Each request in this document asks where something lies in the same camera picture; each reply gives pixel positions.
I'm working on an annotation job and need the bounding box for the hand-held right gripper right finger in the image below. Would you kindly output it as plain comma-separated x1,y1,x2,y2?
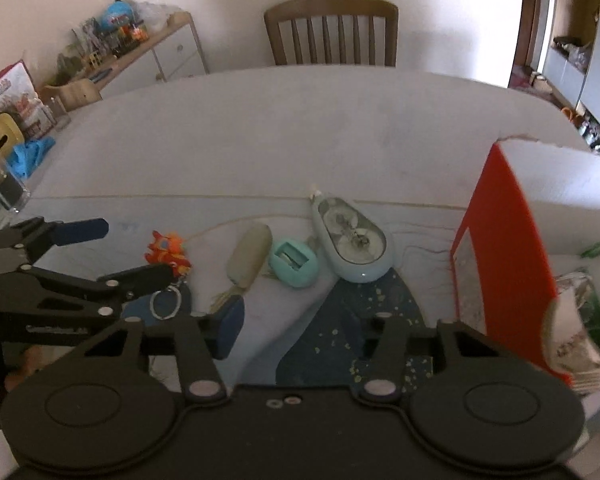
357,311,516,405

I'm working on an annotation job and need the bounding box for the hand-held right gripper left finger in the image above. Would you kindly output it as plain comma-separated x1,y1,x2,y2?
80,294,246,406

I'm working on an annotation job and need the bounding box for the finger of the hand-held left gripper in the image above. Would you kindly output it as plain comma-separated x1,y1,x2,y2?
0,217,110,263
0,264,183,318

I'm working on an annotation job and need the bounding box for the orange plush keychain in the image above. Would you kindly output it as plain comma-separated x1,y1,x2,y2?
145,230,193,321

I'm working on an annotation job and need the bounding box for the red and white cardboard box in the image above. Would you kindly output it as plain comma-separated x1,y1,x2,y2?
450,135,600,396

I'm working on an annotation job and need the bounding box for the clear plastic package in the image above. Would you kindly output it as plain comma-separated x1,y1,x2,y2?
542,272,600,393

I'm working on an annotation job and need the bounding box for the blue cloth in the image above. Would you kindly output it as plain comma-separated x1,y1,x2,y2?
6,137,57,179

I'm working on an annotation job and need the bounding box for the teal pencil sharpener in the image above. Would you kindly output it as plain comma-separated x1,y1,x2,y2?
269,239,318,291

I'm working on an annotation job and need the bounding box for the clear drinking glass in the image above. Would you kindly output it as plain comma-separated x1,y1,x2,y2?
0,132,32,211

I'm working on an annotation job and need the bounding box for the small clear glass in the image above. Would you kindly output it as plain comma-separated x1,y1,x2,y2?
50,95,73,131

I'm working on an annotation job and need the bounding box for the pale green correction tape dispenser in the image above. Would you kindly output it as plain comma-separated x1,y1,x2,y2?
309,185,396,284

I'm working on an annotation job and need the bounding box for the wooden holder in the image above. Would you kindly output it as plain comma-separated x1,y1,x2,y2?
42,77,103,111

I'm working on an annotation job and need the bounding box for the red and white carton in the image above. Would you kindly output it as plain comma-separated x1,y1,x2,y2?
0,59,56,136

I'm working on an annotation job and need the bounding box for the white wooden sideboard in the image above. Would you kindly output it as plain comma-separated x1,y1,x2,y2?
40,11,210,101

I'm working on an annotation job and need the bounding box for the blue globe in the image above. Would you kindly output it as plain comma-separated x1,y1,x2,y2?
100,0,133,28

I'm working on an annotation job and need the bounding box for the clear plastic bag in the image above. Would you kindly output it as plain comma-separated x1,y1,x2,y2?
135,1,173,31

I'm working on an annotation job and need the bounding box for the grey low cabinet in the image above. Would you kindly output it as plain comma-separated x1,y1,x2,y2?
542,47,588,108

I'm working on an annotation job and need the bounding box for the wooden slat-back chair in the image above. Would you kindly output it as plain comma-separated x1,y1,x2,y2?
263,0,400,68

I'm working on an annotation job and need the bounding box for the brown wooden door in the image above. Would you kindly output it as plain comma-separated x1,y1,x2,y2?
510,0,556,88

